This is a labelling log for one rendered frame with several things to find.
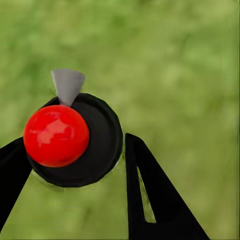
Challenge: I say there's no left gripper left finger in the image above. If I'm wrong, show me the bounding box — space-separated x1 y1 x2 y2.
0 137 33 232

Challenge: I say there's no insectifuge atomizer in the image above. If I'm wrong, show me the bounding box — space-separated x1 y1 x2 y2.
23 67 125 188

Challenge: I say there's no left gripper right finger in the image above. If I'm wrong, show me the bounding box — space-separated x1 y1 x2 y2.
124 133 210 240

